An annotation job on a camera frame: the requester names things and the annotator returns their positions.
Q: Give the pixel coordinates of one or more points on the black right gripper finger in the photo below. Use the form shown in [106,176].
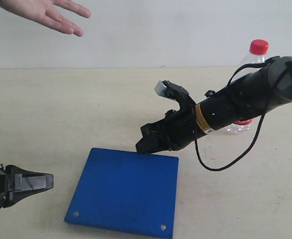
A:
[152,143]
[156,128]

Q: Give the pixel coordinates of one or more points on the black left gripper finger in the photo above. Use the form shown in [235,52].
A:
[13,197]
[20,180]

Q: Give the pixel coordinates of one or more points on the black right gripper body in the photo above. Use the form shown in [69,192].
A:
[176,129]

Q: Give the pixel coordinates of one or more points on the blue binder folder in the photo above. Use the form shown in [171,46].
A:
[126,192]

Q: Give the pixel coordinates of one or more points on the clear bottle red cap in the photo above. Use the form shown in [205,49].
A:
[257,52]

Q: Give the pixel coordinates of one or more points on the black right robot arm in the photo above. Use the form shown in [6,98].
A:
[245,98]

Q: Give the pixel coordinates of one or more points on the person's open hand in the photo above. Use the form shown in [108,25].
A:
[44,13]

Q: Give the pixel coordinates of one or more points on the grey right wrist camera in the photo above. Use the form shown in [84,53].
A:
[162,89]

